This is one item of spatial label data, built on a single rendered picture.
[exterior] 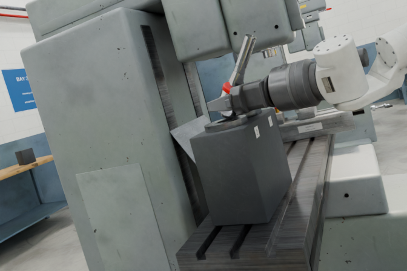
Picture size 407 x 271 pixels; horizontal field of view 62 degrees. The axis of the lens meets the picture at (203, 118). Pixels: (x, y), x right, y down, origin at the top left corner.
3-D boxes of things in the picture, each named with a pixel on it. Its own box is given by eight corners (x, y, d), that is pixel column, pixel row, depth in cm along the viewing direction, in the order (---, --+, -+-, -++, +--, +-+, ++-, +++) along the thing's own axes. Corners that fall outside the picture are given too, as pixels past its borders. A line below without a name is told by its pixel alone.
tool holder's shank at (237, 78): (244, 89, 72) (261, 39, 67) (234, 91, 70) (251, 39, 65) (234, 82, 74) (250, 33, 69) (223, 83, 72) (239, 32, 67)
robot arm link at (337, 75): (301, 118, 62) (367, 107, 55) (279, 68, 58) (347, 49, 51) (315, 86, 70) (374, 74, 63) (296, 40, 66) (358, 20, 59)
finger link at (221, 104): (207, 99, 71) (232, 93, 67) (211, 114, 71) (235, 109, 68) (203, 100, 70) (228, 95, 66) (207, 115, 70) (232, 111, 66)
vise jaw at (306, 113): (317, 110, 134) (314, 100, 134) (315, 117, 121) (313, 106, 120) (301, 114, 137) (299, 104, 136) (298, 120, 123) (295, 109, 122)
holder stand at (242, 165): (293, 181, 83) (273, 101, 81) (269, 224, 64) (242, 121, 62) (247, 186, 89) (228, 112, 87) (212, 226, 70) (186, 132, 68)
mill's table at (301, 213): (337, 126, 165) (333, 111, 165) (316, 296, 53) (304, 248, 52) (289, 135, 175) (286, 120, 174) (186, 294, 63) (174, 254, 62)
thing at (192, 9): (248, 48, 131) (230, -20, 128) (228, 48, 109) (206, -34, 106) (203, 61, 139) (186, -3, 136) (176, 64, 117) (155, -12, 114)
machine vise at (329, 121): (353, 121, 131) (347, 93, 130) (356, 129, 117) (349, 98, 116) (264, 138, 144) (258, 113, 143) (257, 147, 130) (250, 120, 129)
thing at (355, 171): (380, 173, 126) (372, 142, 125) (390, 215, 95) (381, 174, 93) (251, 189, 147) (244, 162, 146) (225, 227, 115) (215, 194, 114)
